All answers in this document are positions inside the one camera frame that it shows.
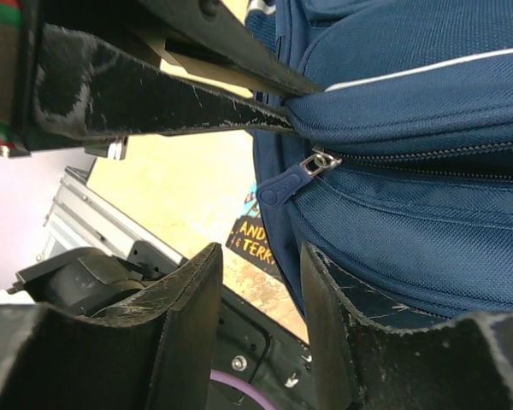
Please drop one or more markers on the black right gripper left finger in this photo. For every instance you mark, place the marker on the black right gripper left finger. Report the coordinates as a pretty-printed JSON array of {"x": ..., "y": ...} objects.
[{"x": 104, "y": 333}]

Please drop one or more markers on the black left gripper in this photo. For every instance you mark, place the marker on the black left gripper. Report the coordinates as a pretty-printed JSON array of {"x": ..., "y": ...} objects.
[{"x": 20, "y": 23}]

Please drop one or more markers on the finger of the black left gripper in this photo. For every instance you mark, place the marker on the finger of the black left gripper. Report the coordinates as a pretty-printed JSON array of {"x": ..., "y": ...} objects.
[
  {"x": 86, "y": 88},
  {"x": 208, "y": 40}
]

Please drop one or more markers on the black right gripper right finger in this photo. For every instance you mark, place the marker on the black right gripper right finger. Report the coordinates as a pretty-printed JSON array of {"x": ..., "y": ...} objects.
[{"x": 372, "y": 352}]

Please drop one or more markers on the navy blue backpack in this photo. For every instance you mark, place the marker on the navy blue backpack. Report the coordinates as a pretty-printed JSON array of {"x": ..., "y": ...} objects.
[{"x": 400, "y": 168}]

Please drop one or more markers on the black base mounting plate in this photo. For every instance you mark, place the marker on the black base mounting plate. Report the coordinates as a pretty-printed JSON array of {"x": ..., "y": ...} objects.
[{"x": 257, "y": 350}]

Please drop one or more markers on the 169-storey treehouse book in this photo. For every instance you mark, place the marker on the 169-storey treehouse book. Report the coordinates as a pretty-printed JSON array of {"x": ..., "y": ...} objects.
[{"x": 248, "y": 239}]

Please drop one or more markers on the aluminium rail frame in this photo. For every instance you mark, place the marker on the aluminium rail frame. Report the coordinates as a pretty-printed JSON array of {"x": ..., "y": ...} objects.
[{"x": 79, "y": 217}]

